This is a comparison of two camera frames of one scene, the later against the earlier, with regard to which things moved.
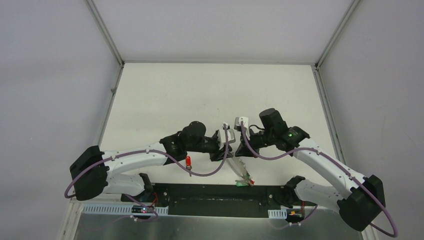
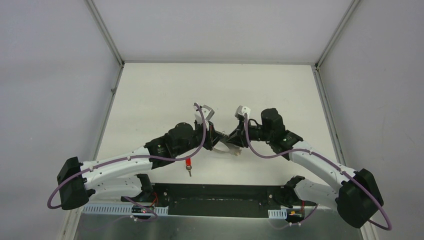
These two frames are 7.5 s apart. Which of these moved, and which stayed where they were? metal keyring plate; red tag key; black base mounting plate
Moved: metal keyring plate
Stayed: black base mounting plate; red tag key
